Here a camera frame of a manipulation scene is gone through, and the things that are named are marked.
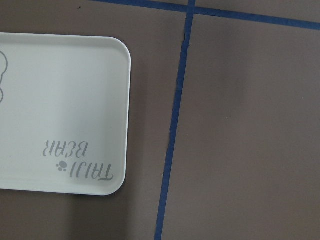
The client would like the white bear print tray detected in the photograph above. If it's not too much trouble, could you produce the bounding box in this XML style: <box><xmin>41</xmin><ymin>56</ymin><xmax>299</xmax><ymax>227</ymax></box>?
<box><xmin>0</xmin><ymin>32</ymin><xmax>132</xmax><ymax>196</ymax></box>

